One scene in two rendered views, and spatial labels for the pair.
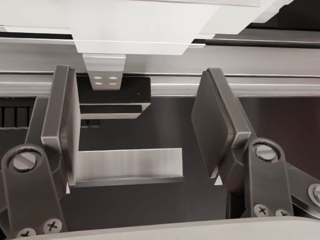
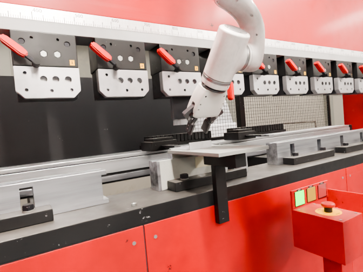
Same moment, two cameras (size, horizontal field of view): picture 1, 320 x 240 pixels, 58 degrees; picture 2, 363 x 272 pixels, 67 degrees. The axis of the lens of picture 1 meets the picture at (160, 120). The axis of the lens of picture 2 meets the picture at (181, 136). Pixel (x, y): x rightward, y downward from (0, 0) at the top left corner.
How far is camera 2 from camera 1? 79 cm
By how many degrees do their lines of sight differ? 41
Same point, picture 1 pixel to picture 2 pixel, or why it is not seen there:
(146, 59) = (147, 160)
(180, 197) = (175, 115)
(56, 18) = not seen: hidden behind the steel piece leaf
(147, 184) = (181, 117)
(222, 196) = (72, 104)
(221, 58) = (119, 165)
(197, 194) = (87, 106)
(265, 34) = not seen: hidden behind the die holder
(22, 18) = not seen: hidden behind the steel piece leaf
